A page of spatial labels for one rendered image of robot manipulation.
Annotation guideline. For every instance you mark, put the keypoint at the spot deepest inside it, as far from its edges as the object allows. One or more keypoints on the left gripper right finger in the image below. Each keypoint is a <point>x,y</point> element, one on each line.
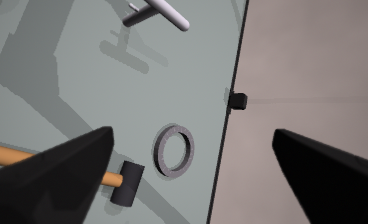
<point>331,185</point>

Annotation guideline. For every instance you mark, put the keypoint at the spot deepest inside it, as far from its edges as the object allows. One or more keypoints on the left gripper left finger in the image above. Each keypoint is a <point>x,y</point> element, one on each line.
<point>59,185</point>

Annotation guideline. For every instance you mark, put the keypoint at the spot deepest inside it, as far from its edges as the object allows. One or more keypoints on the black rubber mallet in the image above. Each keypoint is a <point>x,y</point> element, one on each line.
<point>126,183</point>

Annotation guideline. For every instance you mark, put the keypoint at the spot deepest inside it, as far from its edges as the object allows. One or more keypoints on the grey ring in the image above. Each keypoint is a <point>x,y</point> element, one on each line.
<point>159,148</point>

